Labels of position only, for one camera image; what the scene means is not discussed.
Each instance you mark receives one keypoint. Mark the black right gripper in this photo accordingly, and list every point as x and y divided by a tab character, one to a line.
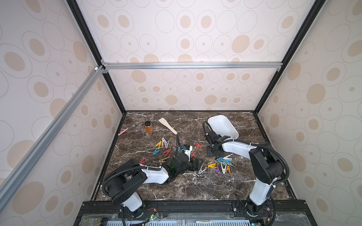
208	134

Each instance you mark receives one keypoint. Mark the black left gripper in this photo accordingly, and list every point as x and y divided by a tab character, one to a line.
198	166

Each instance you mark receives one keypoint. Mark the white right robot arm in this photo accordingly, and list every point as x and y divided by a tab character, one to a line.
268	166

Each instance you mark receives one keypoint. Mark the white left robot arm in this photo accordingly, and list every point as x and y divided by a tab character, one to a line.
121	184

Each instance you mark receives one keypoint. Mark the white plastic storage box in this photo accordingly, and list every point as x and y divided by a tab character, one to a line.
221	125

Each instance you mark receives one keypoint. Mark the tan clothespin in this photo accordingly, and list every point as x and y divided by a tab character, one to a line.
163	160

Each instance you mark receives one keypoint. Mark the yellow clothespin near centre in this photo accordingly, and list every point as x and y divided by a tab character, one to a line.
213	165

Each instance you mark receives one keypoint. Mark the yellow clothespin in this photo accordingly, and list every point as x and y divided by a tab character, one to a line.
213	165
159	144

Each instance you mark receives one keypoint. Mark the teal clothespin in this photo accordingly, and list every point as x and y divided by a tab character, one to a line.
225	161

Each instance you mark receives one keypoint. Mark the white clothespin near centre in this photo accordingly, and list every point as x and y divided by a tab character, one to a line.
202	169

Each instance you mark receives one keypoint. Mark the white clothespin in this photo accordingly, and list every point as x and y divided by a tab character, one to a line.
164	143
202	169

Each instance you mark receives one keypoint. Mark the dark red clothespin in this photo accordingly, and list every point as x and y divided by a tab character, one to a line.
143	161

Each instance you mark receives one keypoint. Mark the wooden spatula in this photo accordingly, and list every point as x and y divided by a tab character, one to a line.
164	122

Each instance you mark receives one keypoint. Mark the amber jar black lid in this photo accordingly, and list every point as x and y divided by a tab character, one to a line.
148	127

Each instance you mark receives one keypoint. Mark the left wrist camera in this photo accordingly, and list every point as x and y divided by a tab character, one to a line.
187	150

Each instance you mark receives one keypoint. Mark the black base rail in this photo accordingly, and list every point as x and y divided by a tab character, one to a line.
295	212

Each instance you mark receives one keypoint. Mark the horizontal aluminium rail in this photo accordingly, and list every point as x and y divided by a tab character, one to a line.
189	65

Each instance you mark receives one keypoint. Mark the left diagonal aluminium rail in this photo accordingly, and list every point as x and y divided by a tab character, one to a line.
19	174

